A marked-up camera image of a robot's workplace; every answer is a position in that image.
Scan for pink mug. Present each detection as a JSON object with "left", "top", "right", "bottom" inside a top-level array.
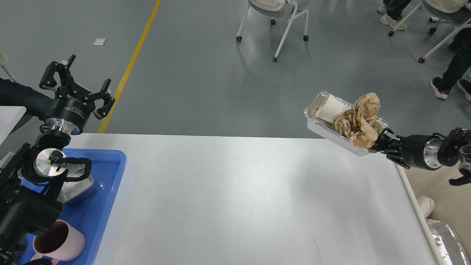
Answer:
[{"left": 30, "top": 219, "right": 86, "bottom": 265}]

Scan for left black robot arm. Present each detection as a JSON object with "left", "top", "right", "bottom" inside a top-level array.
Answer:
[{"left": 0, "top": 55, "right": 116, "bottom": 265}]

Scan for white paper cup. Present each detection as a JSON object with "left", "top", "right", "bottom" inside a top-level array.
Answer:
[{"left": 315, "top": 94, "right": 350, "bottom": 124}]

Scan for person in dark jeans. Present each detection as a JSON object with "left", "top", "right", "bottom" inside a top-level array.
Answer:
[{"left": 0, "top": 79, "right": 53, "bottom": 120}]

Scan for white chair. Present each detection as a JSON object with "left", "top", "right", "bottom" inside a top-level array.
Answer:
[
  {"left": 236, "top": 0, "right": 311, "bottom": 62},
  {"left": 387, "top": 0, "right": 470, "bottom": 63}
]

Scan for white chair centre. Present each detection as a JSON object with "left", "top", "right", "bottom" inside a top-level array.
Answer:
[{"left": 236, "top": 0, "right": 311, "bottom": 62}]

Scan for beige plastic bin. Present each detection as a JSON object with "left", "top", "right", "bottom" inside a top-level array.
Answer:
[{"left": 396, "top": 165, "right": 471, "bottom": 265}]

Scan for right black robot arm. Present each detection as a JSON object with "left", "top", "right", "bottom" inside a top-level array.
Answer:
[{"left": 370, "top": 127, "right": 471, "bottom": 187}]

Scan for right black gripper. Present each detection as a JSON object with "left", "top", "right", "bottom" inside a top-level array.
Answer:
[{"left": 370, "top": 128, "right": 442, "bottom": 171}]

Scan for seated person's feet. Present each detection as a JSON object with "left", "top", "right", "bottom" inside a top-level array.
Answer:
[{"left": 377, "top": 0, "right": 411, "bottom": 31}]

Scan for blue plastic tray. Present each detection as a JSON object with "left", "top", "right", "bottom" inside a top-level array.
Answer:
[{"left": 14, "top": 149, "right": 126, "bottom": 265}]

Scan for walking person's legs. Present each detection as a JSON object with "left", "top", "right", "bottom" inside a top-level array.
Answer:
[{"left": 430, "top": 28, "right": 471, "bottom": 101}]

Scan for white chair right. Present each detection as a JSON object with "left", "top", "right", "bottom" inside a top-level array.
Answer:
[{"left": 387, "top": 0, "right": 470, "bottom": 63}]

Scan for white floor label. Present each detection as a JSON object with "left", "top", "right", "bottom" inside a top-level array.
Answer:
[{"left": 92, "top": 38, "right": 107, "bottom": 46}]

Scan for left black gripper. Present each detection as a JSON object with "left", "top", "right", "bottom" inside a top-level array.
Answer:
[{"left": 39, "top": 55, "right": 116, "bottom": 135}]

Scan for aluminium foil tray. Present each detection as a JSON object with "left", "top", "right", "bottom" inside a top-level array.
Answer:
[{"left": 304, "top": 91, "right": 387, "bottom": 156}]

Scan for stainless steel rectangular container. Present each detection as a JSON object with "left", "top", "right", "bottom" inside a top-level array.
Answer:
[{"left": 57, "top": 175, "right": 98, "bottom": 207}]

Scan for white cup in bin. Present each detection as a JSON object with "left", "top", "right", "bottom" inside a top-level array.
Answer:
[{"left": 417, "top": 195, "right": 436, "bottom": 219}]

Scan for brown paper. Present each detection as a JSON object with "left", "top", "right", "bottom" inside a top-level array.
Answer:
[{"left": 333, "top": 92, "right": 382, "bottom": 149}]

